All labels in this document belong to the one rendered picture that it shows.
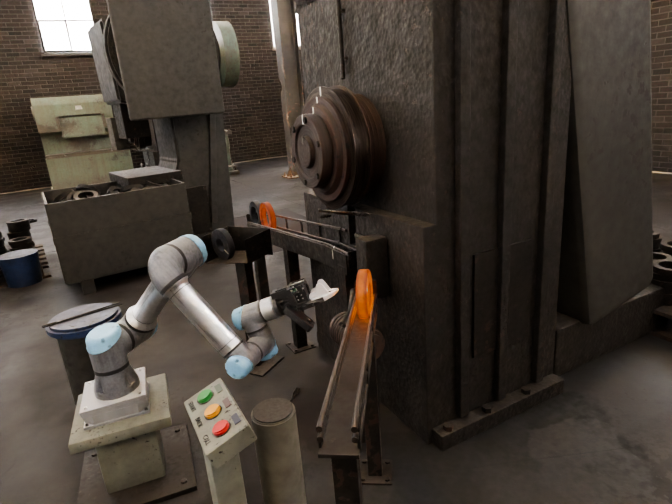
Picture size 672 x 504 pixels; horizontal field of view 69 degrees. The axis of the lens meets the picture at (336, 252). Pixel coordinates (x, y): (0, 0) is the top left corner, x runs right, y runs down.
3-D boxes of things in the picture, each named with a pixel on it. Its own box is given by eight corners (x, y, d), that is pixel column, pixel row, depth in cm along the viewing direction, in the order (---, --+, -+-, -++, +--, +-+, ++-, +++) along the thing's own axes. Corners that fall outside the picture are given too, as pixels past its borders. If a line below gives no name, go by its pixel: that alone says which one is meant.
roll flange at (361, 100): (338, 194, 225) (329, 87, 211) (396, 210, 185) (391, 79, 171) (318, 197, 220) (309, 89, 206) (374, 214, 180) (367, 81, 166)
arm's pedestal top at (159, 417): (70, 455, 159) (67, 445, 157) (80, 403, 187) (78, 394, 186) (172, 426, 169) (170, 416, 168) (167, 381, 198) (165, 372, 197)
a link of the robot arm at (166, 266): (142, 249, 143) (254, 370, 144) (166, 237, 153) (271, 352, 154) (124, 271, 148) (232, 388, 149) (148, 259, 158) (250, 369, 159)
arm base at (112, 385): (93, 405, 165) (86, 380, 162) (96, 384, 179) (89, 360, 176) (140, 391, 171) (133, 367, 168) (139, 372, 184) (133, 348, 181)
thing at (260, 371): (246, 349, 272) (227, 225, 251) (285, 357, 261) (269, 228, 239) (222, 368, 255) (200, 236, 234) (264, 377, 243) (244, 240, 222)
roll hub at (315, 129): (305, 182, 205) (298, 113, 197) (336, 190, 181) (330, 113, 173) (293, 184, 203) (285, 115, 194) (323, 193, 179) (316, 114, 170)
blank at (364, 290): (372, 322, 159) (362, 322, 159) (373, 275, 163) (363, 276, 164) (365, 313, 144) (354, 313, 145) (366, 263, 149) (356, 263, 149)
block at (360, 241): (380, 289, 195) (377, 231, 188) (392, 295, 188) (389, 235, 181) (357, 295, 190) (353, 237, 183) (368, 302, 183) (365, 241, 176)
